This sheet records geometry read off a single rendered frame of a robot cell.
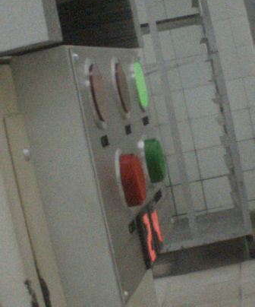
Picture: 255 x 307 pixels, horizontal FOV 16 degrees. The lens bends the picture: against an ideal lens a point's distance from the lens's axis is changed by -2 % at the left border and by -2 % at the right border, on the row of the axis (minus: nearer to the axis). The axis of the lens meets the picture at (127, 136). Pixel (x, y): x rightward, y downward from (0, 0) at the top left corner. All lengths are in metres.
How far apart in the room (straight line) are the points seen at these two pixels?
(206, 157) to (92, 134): 4.00
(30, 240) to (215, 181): 4.05
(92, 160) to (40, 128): 0.03
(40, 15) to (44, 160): 0.08
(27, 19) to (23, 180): 0.08
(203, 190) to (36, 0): 4.08
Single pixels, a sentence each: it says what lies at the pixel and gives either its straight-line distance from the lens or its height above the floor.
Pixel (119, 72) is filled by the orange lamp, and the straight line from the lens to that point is 0.56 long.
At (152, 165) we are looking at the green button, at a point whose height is 0.76.
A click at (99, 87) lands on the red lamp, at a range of 0.49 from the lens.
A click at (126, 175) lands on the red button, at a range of 0.51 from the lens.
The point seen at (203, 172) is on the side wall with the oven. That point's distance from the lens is 4.47.
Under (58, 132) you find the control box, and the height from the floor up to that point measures 0.80.
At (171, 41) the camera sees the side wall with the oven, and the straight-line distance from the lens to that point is 4.45.
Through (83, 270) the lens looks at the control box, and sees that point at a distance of 0.46.
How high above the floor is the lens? 0.81
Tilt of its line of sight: 3 degrees down
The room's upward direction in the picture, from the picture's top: 12 degrees counter-clockwise
